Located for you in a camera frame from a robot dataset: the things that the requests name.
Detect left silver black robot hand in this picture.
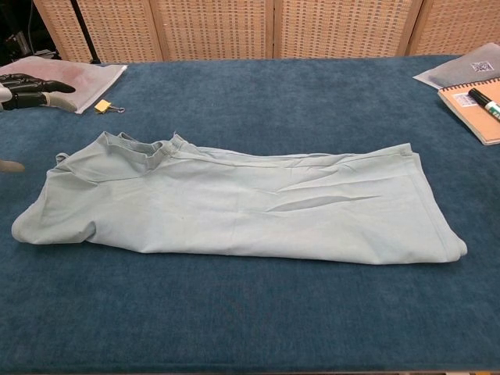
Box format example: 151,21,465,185
0,72,77,173

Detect light green T-shirt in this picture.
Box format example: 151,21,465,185
10,130,469,266

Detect frosted bag with red cloth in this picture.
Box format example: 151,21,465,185
0,55,129,115

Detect yellow binder clip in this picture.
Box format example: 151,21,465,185
95,99,126,116

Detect black tripod stand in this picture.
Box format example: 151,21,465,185
70,0,99,64

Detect wooden wicker folding screen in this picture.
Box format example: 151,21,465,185
33,0,500,63

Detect blue table mat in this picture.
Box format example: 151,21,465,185
0,53,500,375

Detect frosted bag with QR label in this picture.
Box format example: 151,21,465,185
412,53,500,91

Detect kraft spiral notebook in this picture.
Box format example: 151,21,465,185
436,77,500,147

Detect black green marker pen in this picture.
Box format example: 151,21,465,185
468,87,500,123

